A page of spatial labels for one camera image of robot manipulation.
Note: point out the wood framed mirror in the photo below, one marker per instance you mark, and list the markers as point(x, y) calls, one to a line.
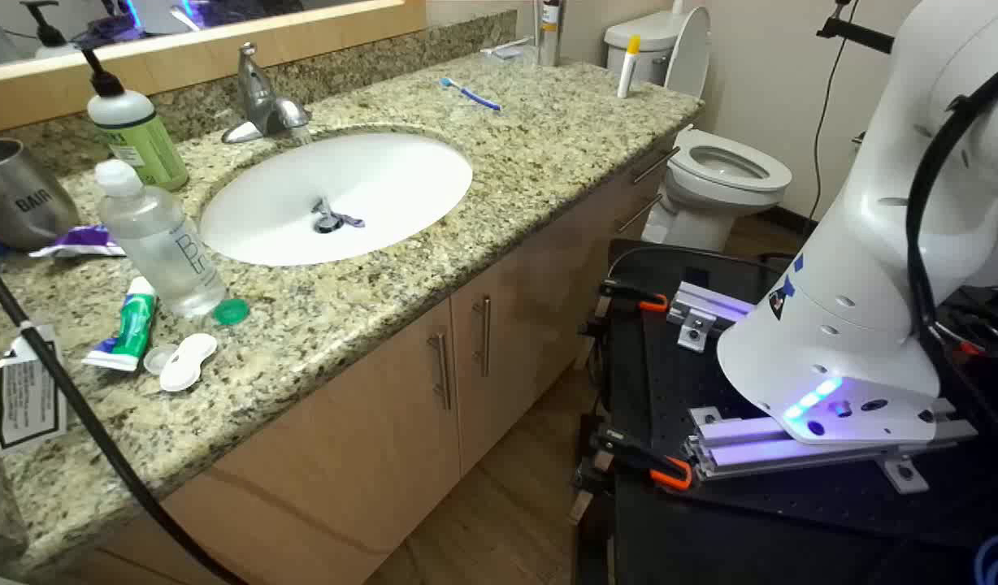
point(193, 60)

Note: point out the chrome sink drain stopper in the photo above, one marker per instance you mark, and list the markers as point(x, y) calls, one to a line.
point(329, 219)

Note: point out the orange and black clamp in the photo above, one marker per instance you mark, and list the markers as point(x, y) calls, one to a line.
point(653, 467)
point(640, 296)

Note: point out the black wall bracket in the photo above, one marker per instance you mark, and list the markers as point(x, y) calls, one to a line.
point(855, 34)

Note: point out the long aluminium rail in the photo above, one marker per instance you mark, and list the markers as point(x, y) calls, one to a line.
point(779, 448)

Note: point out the purple and white tube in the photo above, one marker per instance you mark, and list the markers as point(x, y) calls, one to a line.
point(80, 243)

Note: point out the wooden vanity cabinet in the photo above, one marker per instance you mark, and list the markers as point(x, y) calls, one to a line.
point(345, 455)

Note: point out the tall clear bottle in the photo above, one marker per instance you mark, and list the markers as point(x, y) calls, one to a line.
point(548, 34)

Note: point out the short aluminium rail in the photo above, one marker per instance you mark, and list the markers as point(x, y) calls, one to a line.
point(708, 307)

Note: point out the white toilet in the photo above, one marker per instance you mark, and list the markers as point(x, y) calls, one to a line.
point(725, 173)

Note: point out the blue and white toothbrush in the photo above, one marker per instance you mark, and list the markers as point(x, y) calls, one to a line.
point(470, 96)

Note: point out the green pump soap bottle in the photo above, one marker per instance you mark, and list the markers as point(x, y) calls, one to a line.
point(144, 142)

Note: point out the chrome faucet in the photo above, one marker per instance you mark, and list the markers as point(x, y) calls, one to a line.
point(262, 101)

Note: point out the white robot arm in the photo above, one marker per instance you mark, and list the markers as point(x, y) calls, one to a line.
point(864, 272)

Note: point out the green and white toothpaste tube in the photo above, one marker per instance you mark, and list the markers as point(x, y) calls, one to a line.
point(131, 330)

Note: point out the clear bottle with white cap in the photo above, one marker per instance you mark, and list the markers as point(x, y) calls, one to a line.
point(165, 245)

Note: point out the black robot cart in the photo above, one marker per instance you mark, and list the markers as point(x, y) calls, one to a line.
point(670, 377)

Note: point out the white printed tag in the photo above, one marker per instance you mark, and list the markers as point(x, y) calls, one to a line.
point(28, 395)

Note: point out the small green cap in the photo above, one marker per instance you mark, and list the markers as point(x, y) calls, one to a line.
point(233, 315)

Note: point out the grey metal cup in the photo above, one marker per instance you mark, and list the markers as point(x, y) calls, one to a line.
point(14, 196)

